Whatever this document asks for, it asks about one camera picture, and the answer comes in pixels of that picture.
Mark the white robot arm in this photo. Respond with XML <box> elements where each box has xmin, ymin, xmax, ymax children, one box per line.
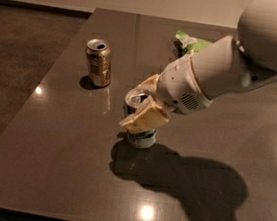
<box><xmin>120</xmin><ymin>0</ymin><xmax>277</xmax><ymax>134</ymax></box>

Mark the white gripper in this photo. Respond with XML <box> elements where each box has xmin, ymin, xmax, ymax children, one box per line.
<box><xmin>120</xmin><ymin>52</ymin><xmax>212</xmax><ymax>131</ymax></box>

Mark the white green 7up can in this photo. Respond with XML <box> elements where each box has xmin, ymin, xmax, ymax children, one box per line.
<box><xmin>123</xmin><ymin>88</ymin><xmax>157</xmax><ymax>149</ymax></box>

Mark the green chip bag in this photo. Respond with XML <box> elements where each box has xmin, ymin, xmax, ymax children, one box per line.
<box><xmin>175</xmin><ymin>30</ymin><xmax>211</xmax><ymax>55</ymax></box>

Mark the gold brown soda can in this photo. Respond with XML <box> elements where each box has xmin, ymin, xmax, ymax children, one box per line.
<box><xmin>85</xmin><ymin>38</ymin><xmax>112</xmax><ymax>88</ymax></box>

